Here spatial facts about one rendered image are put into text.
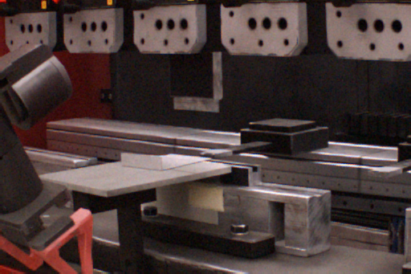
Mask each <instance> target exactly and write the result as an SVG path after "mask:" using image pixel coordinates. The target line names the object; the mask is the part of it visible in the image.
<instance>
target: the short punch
mask: <svg viewBox="0 0 411 274"><path fill-rule="evenodd" d="M169 95H170V96H171V97H173V100H174V108H175V109H185V110H196V111H206V112H218V100H220V99H221V98H222V52H221V51H218V52H208V53H199V52H198V53H188V54H169Z"/></svg>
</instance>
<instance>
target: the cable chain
mask: <svg viewBox="0 0 411 274"><path fill-rule="evenodd" d="M342 130H343V133H348V134H350V133H352V134H358V135H359V134H366V135H368V134H372V135H374V136H377V135H381V136H382V137H387V136H390V137H400V138H407V136H411V116H410V115H409V114H403V115H401V114H400V113H394V114H392V113H390V112H385V113H382V112H373V111H368V112H364V111H363V110H361V111H358V113H356V114H352V115H349V113H344V114H343V115H342Z"/></svg>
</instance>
